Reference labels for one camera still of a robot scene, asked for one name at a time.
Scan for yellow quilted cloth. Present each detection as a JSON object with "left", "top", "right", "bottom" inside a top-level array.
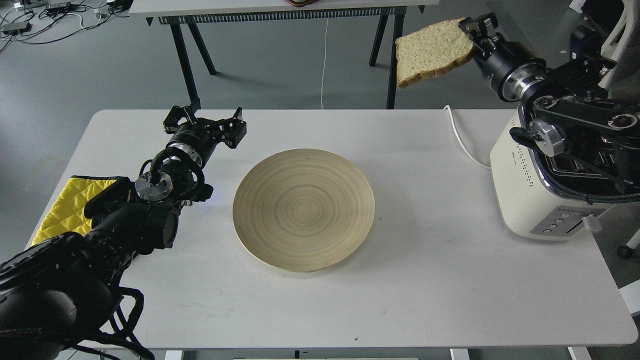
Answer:
[{"left": 30, "top": 175, "right": 129, "bottom": 246}]

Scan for cream and chrome toaster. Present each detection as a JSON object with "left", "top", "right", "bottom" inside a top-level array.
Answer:
[{"left": 490, "top": 105, "right": 639, "bottom": 241}]

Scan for white toaster power cord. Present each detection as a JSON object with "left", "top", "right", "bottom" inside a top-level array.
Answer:
[{"left": 443, "top": 105, "right": 492, "bottom": 170}]

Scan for round wooden plate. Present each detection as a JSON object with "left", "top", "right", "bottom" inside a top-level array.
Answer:
[{"left": 232, "top": 148, "right": 376, "bottom": 272}]

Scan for background table with black legs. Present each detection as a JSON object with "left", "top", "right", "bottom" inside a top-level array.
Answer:
[{"left": 128, "top": 0, "right": 439, "bottom": 100}]

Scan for white office chair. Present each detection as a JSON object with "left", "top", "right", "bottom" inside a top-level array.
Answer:
[{"left": 599, "top": 0, "right": 640, "bottom": 96}]

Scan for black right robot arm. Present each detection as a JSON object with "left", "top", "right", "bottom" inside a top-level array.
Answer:
[{"left": 458, "top": 13, "right": 639, "bottom": 204}]

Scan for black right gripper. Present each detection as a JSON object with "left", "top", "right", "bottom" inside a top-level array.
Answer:
[{"left": 458, "top": 13, "right": 547, "bottom": 103}]

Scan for cables and power strips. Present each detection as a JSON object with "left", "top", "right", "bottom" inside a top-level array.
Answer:
[{"left": 0, "top": 0, "right": 133, "bottom": 51}]

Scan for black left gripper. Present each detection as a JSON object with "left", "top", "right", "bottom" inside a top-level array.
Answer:
[{"left": 163, "top": 105, "right": 247, "bottom": 157}]

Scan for white hanging cable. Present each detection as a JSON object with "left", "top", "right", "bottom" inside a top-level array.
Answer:
[{"left": 320, "top": 18, "right": 329, "bottom": 110}]

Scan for slice of white bread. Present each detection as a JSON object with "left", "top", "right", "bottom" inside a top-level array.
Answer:
[{"left": 395, "top": 17, "right": 474, "bottom": 89}]

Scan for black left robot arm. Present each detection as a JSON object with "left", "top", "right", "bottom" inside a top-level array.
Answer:
[{"left": 1, "top": 99, "right": 247, "bottom": 360}]

